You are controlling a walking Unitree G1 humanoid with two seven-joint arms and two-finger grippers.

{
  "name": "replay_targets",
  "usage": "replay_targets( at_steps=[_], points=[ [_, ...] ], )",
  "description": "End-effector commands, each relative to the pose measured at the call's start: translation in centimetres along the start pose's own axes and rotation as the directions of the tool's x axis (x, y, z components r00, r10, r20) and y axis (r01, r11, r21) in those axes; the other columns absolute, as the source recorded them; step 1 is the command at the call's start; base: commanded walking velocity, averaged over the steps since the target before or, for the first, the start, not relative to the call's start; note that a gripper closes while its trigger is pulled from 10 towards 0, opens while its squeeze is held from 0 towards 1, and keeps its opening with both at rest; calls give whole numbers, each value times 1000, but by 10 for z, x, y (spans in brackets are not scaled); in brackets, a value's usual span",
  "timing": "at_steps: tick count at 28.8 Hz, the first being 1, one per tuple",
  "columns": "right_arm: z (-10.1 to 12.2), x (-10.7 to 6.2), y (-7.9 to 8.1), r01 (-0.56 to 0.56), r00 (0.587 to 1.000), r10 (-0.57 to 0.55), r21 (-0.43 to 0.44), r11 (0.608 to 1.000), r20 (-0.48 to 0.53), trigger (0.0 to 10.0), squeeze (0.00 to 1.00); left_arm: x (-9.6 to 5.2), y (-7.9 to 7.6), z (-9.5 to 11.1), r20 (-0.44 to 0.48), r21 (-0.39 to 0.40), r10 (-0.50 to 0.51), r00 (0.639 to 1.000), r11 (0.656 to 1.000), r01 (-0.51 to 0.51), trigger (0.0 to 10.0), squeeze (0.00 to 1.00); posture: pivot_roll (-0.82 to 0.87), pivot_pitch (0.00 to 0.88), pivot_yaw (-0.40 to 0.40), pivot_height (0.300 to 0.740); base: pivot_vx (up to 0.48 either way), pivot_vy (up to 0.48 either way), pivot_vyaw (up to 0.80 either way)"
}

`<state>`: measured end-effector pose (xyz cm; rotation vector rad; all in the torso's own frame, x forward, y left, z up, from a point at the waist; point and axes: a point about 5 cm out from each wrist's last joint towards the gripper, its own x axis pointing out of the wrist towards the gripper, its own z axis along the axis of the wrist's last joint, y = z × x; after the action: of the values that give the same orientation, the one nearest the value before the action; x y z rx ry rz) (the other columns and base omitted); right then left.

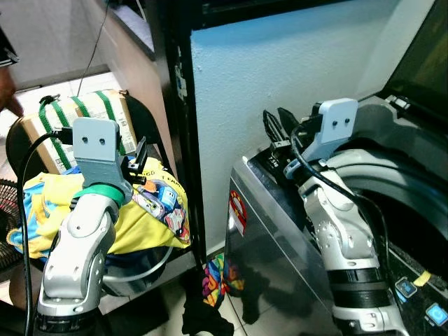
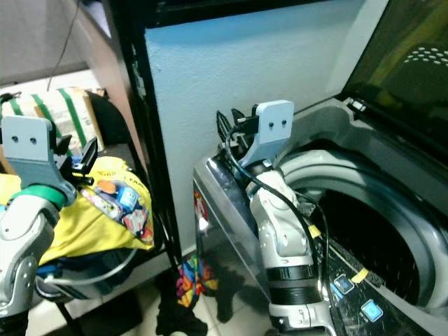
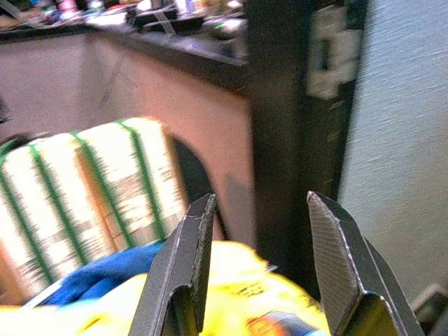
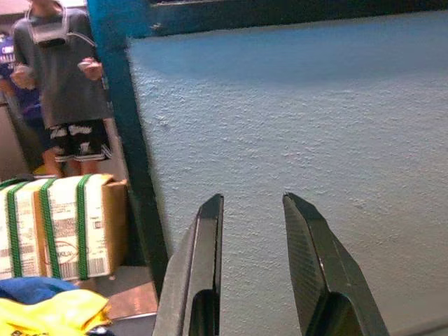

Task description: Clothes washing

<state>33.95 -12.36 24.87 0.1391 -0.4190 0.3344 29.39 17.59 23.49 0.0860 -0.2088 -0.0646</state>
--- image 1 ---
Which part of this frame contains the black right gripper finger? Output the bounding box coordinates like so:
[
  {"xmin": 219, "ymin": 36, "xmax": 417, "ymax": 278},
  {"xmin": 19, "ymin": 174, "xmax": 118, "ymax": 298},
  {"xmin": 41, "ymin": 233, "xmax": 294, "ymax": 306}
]
[
  {"xmin": 278, "ymin": 106, "xmax": 301, "ymax": 138},
  {"xmin": 263, "ymin": 110, "xmax": 283, "ymax": 145}
]

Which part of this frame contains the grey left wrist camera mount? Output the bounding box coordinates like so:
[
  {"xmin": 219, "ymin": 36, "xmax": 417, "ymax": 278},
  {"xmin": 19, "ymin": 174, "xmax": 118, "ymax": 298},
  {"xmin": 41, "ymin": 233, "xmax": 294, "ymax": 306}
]
[{"xmin": 72, "ymin": 117, "xmax": 134, "ymax": 202}]

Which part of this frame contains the grey top-load washing machine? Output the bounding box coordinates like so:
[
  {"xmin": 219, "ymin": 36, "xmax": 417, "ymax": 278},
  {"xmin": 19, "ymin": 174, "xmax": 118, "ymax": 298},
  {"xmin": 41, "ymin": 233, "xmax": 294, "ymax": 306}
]
[{"xmin": 225, "ymin": 91, "xmax": 448, "ymax": 336}]

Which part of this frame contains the cardboard box with green straps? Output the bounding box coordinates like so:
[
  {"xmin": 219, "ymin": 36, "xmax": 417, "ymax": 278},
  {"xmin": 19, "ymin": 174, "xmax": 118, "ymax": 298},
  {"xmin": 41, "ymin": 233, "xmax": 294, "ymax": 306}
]
[{"xmin": 20, "ymin": 90, "xmax": 138, "ymax": 176}]

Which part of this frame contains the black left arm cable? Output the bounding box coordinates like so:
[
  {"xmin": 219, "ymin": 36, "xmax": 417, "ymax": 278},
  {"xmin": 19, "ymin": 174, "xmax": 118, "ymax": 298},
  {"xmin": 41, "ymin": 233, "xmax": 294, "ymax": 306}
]
[{"xmin": 17, "ymin": 128, "xmax": 75, "ymax": 336}]

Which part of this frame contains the black cloth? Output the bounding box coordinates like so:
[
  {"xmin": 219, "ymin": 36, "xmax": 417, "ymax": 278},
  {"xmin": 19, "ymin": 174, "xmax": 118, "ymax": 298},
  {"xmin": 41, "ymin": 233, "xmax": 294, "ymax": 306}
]
[{"xmin": 181, "ymin": 269, "xmax": 236, "ymax": 336}]

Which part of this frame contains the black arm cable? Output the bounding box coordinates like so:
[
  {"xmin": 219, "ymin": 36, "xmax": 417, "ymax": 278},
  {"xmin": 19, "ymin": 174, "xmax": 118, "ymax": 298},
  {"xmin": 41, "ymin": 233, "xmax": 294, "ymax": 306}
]
[
  {"xmin": 17, "ymin": 128, "xmax": 75, "ymax": 336},
  {"xmin": 290, "ymin": 125, "xmax": 393, "ymax": 281}
]

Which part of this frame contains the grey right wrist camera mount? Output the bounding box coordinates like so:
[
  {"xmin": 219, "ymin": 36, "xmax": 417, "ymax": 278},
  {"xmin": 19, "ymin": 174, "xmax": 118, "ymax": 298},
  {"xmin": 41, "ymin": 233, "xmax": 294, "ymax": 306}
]
[{"xmin": 283, "ymin": 98, "xmax": 360, "ymax": 177}]

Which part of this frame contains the dark glass washer lid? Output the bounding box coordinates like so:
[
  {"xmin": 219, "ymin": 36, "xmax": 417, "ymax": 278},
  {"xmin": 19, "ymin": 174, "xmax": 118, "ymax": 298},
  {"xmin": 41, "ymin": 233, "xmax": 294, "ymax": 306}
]
[{"xmin": 381, "ymin": 0, "xmax": 448, "ymax": 128}]

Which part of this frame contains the thin black wall cable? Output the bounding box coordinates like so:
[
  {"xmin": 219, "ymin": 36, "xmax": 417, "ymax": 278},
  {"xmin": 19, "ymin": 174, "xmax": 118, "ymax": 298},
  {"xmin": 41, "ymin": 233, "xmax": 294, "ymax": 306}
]
[{"xmin": 73, "ymin": 0, "xmax": 111, "ymax": 99}]

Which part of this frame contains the yellow garment with cartoon print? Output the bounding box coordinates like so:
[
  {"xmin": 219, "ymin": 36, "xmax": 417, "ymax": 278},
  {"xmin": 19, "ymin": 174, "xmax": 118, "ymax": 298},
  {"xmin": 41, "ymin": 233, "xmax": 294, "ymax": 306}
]
[{"xmin": 8, "ymin": 157, "xmax": 192, "ymax": 258}]

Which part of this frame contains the colourful patterned cloth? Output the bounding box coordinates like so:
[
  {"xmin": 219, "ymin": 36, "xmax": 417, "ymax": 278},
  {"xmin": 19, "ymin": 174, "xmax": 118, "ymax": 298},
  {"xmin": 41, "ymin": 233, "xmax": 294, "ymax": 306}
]
[{"xmin": 202, "ymin": 253, "xmax": 246, "ymax": 309}]

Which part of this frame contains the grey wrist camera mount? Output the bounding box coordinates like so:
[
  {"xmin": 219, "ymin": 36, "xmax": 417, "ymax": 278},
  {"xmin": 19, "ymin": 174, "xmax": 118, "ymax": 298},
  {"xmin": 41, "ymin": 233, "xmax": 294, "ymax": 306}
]
[
  {"xmin": 283, "ymin": 98, "xmax": 360, "ymax": 177},
  {"xmin": 72, "ymin": 117, "xmax": 134, "ymax": 202}
]

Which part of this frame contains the person's hand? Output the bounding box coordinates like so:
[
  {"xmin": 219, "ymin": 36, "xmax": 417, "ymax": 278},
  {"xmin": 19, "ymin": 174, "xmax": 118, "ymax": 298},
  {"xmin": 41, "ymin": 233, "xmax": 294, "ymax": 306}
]
[{"xmin": 0, "ymin": 70, "xmax": 26, "ymax": 118}]

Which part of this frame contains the black metal frame post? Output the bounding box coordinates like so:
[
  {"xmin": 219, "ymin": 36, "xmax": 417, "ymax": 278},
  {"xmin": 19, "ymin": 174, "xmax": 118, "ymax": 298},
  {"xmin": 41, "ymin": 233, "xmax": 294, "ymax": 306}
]
[{"xmin": 148, "ymin": 0, "xmax": 211, "ymax": 263}]

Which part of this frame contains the yellow tape strip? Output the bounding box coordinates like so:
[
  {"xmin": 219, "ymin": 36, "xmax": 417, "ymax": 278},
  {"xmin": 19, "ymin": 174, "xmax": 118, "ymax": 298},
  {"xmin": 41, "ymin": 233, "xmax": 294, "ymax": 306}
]
[{"xmin": 412, "ymin": 271, "xmax": 433, "ymax": 287}]

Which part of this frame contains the black fan grille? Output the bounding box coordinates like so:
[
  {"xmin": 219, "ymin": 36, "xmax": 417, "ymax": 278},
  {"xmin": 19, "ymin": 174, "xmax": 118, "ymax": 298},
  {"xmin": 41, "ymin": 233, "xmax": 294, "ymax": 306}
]
[{"xmin": 0, "ymin": 178, "xmax": 30, "ymax": 275}]

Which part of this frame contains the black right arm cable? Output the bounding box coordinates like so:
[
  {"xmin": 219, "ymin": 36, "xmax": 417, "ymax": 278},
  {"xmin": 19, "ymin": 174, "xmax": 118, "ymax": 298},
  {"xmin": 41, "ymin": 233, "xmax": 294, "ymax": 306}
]
[{"xmin": 290, "ymin": 125, "xmax": 393, "ymax": 281}]

